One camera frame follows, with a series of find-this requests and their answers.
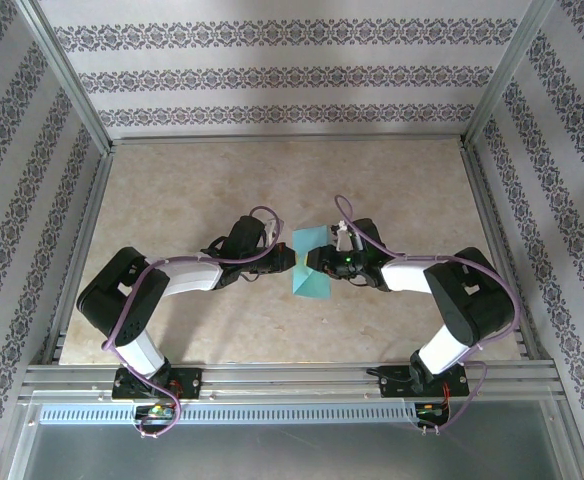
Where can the aluminium frame post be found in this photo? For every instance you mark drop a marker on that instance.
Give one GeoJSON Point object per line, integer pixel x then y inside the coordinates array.
{"type": "Point", "coordinates": [67, 80]}
{"type": "Point", "coordinates": [507, 75]}

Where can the grey metal sheet panel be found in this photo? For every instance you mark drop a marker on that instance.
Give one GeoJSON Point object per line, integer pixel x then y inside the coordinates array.
{"type": "Point", "coordinates": [292, 455]}

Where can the light blue paper sheet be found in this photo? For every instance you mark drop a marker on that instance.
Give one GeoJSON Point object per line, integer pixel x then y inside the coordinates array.
{"type": "Point", "coordinates": [312, 285]}

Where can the long aluminium mounting rail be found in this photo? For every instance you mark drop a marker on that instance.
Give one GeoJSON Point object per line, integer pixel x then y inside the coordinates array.
{"type": "Point", "coordinates": [292, 380]}

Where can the aluminium side rail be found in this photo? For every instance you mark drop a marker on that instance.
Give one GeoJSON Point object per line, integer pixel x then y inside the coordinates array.
{"type": "Point", "coordinates": [502, 250]}
{"type": "Point", "coordinates": [79, 225]}

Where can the small circuit board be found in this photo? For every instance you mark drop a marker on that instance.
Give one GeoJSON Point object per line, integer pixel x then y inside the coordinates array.
{"type": "Point", "coordinates": [431, 411]}
{"type": "Point", "coordinates": [156, 412]}

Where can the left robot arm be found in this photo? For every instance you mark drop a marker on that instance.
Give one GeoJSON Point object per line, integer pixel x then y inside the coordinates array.
{"type": "Point", "coordinates": [117, 300]}

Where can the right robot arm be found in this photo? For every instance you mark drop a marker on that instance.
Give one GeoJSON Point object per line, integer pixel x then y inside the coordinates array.
{"type": "Point", "coordinates": [472, 300]}

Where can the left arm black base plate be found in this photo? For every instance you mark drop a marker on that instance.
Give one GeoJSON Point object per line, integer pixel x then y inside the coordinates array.
{"type": "Point", "coordinates": [187, 384]}

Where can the thin aluminium cross rail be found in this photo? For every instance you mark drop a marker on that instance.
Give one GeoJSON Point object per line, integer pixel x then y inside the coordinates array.
{"type": "Point", "coordinates": [287, 138]}

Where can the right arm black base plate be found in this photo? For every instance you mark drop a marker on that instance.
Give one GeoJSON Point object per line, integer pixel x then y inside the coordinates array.
{"type": "Point", "coordinates": [397, 382]}

